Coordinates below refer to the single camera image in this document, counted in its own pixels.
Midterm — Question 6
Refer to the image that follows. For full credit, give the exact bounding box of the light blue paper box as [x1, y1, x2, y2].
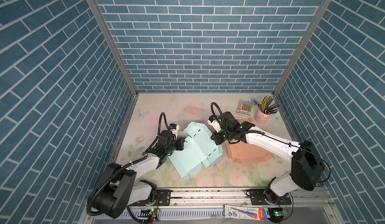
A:
[169, 122, 223, 179]

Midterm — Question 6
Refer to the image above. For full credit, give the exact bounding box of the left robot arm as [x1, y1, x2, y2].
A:
[86, 129, 184, 219]

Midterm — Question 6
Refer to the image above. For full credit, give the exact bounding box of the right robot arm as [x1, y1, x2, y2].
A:
[208, 112, 326, 205]

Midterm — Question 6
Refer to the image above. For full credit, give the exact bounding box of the pink flat paper box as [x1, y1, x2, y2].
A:
[225, 118, 274, 165]

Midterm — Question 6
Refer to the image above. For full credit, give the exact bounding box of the box of coloured markers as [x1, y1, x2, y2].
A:
[236, 100, 252, 117]

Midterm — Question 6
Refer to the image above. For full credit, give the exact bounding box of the pink pencil cup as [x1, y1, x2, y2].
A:
[254, 108, 271, 125]

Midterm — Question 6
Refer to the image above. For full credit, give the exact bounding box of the coloured pencils bundle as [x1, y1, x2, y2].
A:
[257, 96, 280, 115]

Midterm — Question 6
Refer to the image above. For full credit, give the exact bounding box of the white blue red package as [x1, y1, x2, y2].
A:
[224, 205, 270, 222]

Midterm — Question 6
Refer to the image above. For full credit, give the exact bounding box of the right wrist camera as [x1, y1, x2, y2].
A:
[208, 118, 222, 133]

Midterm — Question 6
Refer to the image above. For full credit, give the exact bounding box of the left black corrugated cable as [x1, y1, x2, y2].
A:
[86, 112, 170, 217]

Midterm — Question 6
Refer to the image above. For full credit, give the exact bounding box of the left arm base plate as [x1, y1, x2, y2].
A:
[130, 189, 171, 207]

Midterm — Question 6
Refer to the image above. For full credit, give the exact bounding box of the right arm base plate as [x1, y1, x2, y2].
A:
[245, 188, 292, 206]

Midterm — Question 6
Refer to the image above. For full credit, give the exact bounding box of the aluminium front rail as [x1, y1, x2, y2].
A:
[79, 186, 343, 224]

